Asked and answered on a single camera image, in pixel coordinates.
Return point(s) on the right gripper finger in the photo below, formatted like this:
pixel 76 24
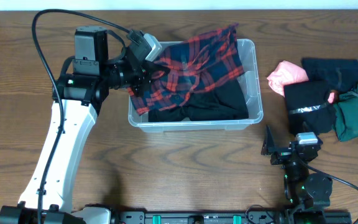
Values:
pixel 268 146
pixel 306 128

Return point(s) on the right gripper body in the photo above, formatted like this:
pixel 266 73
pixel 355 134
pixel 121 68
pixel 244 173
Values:
pixel 282 156

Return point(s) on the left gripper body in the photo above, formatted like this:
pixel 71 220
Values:
pixel 134 84

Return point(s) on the black garment with grey stripe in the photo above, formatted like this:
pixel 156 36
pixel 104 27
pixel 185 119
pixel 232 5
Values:
pixel 320 118

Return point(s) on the red plaid flannel shirt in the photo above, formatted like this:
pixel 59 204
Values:
pixel 200 64

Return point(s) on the pink garment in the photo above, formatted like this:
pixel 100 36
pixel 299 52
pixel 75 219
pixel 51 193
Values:
pixel 292 82

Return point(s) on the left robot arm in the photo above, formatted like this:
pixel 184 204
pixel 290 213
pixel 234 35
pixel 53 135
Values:
pixel 84 83

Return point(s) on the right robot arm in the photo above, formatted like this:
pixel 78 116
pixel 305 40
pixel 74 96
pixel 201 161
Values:
pixel 308 193

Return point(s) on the clear plastic storage container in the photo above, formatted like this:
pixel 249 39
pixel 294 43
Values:
pixel 249 83

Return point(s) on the dark green folded garment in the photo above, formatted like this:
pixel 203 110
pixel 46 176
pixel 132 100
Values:
pixel 346 124

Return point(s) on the dark navy folded garment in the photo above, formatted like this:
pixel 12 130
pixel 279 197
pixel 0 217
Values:
pixel 340 74

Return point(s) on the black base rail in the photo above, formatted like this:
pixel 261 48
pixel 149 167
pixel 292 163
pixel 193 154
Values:
pixel 250 216

